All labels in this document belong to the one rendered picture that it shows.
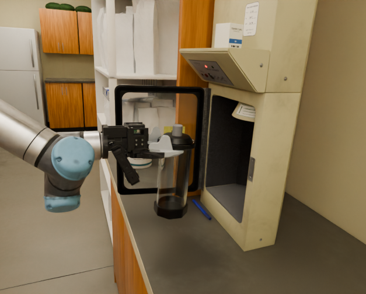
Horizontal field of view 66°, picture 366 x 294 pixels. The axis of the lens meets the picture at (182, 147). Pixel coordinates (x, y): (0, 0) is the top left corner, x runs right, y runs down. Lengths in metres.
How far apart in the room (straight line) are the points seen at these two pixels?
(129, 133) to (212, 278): 0.43
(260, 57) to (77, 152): 0.46
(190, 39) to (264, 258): 0.74
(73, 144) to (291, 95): 0.54
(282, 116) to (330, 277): 0.45
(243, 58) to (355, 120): 0.54
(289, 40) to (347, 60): 0.41
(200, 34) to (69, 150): 0.66
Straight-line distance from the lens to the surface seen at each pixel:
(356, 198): 1.14
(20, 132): 0.58
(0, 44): 5.56
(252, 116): 0.84
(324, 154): 1.19
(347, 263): 1.00
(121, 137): 0.74
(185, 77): 1.03
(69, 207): 0.68
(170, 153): 0.74
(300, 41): 0.79
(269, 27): 0.75
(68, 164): 0.53
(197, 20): 1.04
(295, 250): 0.97
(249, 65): 0.70
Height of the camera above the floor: 1.49
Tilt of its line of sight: 18 degrees down
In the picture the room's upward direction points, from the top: 3 degrees clockwise
